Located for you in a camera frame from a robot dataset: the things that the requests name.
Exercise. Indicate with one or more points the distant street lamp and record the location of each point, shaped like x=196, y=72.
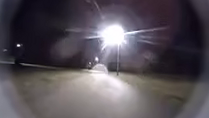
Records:
x=96, y=59

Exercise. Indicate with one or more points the bright street lamp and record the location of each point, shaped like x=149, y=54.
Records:
x=117, y=63

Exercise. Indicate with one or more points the grey paved path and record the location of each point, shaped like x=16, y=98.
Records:
x=87, y=101

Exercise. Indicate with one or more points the grass strip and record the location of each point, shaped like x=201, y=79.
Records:
x=151, y=85
x=42, y=76

